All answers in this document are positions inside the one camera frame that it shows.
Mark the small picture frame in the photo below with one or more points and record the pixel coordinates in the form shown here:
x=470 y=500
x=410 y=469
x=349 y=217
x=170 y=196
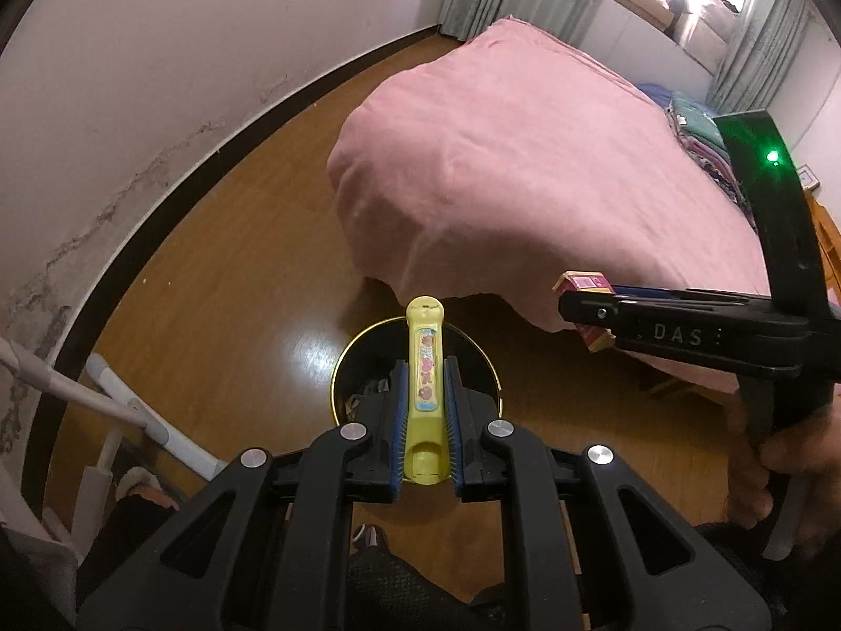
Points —
x=809 y=175

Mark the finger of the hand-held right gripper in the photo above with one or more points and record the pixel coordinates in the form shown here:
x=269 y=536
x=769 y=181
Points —
x=670 y=335
x=657 y=291

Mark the pink bed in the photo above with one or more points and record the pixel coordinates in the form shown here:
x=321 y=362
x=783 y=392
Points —
x=525 y=164

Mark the wooden bedside cabinet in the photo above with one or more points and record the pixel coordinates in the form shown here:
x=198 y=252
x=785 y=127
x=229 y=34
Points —
x=828 y=243

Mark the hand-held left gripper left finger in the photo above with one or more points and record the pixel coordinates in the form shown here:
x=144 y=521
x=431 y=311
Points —
x=397 y=434

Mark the small pink carton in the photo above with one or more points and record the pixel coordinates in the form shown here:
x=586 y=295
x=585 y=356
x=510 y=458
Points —
x=585 y=284

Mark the black bin with gold rim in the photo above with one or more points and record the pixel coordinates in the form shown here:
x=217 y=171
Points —
x=368 y=368

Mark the fluffy slipper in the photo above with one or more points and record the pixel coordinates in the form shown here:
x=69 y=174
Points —
x=141 y=483

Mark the pile of folded clothes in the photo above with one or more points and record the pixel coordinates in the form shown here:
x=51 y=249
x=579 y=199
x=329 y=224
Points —
x=706 y=144

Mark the person's dark trousers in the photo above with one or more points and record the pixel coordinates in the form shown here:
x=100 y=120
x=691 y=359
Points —
x=407 y=585

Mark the white metal frame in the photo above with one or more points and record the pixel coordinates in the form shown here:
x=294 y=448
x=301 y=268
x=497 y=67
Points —
x=125 y=414

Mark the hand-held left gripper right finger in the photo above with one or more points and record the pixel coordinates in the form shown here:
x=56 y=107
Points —
x=452 y=434

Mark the person's right hand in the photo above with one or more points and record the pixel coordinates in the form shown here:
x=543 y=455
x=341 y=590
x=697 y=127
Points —
x=788 y=466

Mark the yellow tube with pink print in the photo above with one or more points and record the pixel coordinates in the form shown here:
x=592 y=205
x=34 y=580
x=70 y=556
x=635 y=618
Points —
x=426 y=381

